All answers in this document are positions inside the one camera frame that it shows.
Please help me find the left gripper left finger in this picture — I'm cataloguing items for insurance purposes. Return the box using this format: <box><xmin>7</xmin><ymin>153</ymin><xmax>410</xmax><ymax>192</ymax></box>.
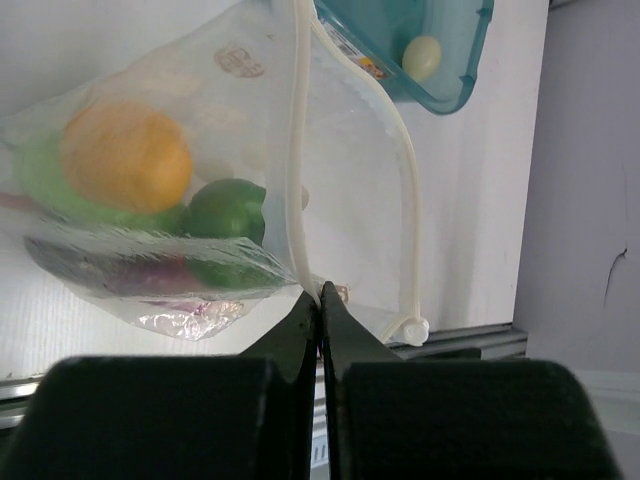
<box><xmin>1</xmin><ymin>295</ymin><xmax>318</xmax><ymax>479</ymax></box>

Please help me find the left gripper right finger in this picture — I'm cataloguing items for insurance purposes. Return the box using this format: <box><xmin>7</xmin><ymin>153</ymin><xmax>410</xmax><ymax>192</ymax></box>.
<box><xmin>319</xmin><ymin>283</ymin><xmax>622</xmax><ymax>479</ymax></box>

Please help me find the green bell pepper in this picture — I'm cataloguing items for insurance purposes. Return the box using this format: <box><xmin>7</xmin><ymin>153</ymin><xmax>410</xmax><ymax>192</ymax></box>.
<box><xmin>181</xmin><ymin>178</ymin><xmax>284</xmax><ymax>291</ymax></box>

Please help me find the purple eggplant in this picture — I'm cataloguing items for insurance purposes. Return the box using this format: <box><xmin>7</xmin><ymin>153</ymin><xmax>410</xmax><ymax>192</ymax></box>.
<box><xmin>23</xmin><ymin>237</ymin><xmax>208</xmax><ymax>302</ymax></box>

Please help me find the clear zip top bag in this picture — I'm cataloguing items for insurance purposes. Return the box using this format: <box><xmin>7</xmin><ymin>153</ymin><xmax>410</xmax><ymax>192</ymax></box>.
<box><xmin>1</xmin><ymin>1</ymin><xmax>429</xmax><ymax>345</ymax></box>

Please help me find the orange mango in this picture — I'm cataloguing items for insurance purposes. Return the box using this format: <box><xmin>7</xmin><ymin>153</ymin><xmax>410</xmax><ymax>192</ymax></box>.
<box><xmin>59</xmin><ymin>100</ymin><xmax>193</xmax><ymax>214</ymax></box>

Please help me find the light green cucumber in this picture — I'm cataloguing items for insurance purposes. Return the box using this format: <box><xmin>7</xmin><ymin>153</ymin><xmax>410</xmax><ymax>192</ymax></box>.
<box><xmin>11</xmin><ymin>134</ymin><xmax>185</xmax><ymax>234</ymax></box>

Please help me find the red chili pepper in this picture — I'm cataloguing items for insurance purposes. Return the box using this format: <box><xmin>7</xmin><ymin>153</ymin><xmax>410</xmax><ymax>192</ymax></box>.
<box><xmin>0</xmin><ymin>192</ymin><xmax>46</xmax><ymax>213</ymax></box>

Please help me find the white egg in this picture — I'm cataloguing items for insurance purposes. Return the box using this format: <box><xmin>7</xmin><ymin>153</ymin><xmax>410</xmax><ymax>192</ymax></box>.
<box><xmin>402</xmin><ymin>35</ymin><xmax>442</xmax><ymax>83</ymax></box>

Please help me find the teal plastic bin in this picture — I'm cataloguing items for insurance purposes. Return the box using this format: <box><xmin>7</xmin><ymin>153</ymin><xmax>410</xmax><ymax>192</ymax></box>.
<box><xmin>315</xmin><ymin>0</ymin><xmax>494</xmax><ymax>115</ymax></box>

